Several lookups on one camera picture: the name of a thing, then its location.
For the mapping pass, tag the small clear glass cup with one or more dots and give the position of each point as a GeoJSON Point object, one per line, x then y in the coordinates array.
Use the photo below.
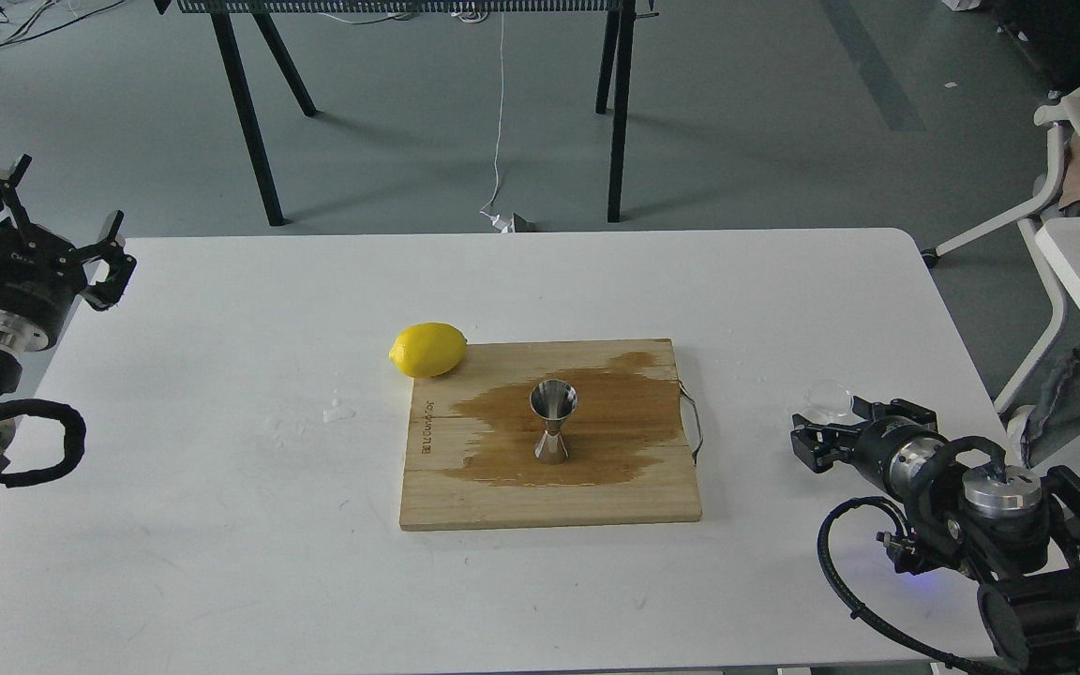
{"type": "Point", "coordinates": [828, 402]}

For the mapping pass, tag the wooden cutting board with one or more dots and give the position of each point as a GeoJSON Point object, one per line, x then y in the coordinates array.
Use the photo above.
{"type": "Point", "coordinates": [470, 461]}

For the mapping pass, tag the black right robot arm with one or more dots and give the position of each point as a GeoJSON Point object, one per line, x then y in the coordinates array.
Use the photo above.
{"type": "Point", "coordinates": [958, 505]}

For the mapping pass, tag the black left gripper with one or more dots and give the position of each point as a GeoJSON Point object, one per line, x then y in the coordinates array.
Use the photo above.
{"type": "Point", "coordinates": [15, 286]}

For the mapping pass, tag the steel double jigger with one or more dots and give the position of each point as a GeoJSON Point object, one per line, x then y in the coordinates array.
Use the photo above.
{"type": "Point", "coordinates": [553, 401]}

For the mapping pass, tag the yellow lemon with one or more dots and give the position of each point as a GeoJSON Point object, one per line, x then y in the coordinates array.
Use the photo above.
{"type": "Point", "coordinates": [427, 350]}

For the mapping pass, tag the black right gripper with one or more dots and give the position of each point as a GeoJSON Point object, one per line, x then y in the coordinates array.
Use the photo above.
{"type": "Point", "coordinates": [888, 447]}

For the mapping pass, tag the black metal frame table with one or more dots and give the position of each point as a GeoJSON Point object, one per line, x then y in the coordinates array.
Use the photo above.
{"type": "Point", "coordinates": [430, 87]}

